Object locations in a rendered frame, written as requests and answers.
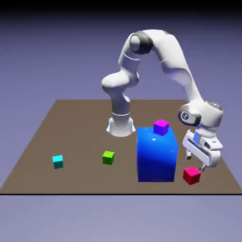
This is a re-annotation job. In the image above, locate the small red cube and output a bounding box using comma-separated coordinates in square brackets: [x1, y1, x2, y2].
[182, 166, 201, 186]

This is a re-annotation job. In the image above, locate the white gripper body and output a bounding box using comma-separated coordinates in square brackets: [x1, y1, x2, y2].
[182, 130, 221, 168]

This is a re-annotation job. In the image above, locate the large blue box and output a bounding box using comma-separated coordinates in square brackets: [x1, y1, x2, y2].
[136, 126, 179, 183]

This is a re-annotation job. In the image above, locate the small magenta cube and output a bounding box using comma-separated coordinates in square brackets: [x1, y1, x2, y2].
[153, 119, 170, 137]

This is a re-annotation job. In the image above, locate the small cyan cube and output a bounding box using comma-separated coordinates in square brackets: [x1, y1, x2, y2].
[52, 155, 64, 170]

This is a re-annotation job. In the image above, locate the small green cube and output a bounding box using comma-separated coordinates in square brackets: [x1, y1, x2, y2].
[102, 150, 115, 166]

